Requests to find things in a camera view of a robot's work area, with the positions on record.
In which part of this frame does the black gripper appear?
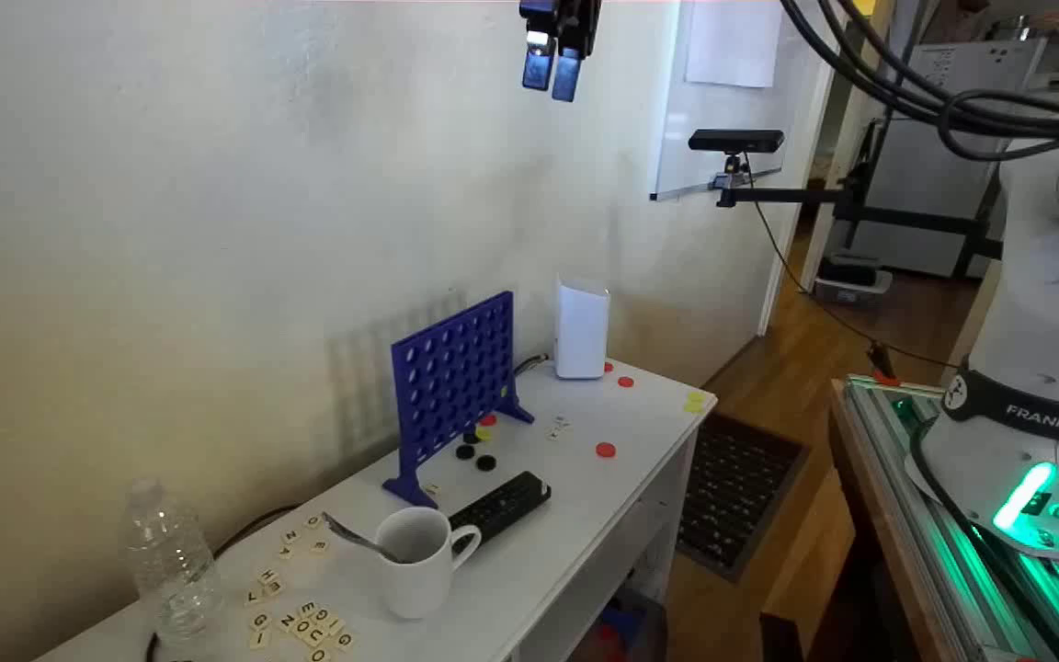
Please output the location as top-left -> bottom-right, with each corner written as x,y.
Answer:
520,0 -> 602,103

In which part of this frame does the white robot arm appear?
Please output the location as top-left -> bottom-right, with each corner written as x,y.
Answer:
781,0 -> 1059,560

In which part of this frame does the blue token holder grid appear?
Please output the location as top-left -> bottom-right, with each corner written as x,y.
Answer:
383,290 -> 532,502

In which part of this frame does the yellow token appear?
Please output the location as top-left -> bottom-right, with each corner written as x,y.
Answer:
683,391 -> 712,414

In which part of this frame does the red token on table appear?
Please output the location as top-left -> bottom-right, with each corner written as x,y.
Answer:
597,442 -> 619,459

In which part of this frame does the white speaker box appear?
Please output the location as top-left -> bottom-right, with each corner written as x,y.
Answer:
555,282 -> 611,380

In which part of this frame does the black remote control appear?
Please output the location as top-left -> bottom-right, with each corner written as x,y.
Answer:
452,470 -> 551,540

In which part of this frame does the black floor mat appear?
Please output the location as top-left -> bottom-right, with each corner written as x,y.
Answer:
679,413 -> 803,582

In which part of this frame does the metal spoon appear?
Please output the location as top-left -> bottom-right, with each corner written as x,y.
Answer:
319,512 -> 396,561

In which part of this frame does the white mug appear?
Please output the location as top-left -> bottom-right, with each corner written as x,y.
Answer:
375,506 -> 482,621

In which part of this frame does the clear plastic bottle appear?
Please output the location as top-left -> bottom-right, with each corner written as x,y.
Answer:
120,478 -> 222,662

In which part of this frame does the black camera on mount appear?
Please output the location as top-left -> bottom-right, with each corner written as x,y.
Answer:
687,127 -> 783,153

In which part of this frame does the black cable bundle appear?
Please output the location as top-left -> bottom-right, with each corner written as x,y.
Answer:
776,0 -> 1059,164

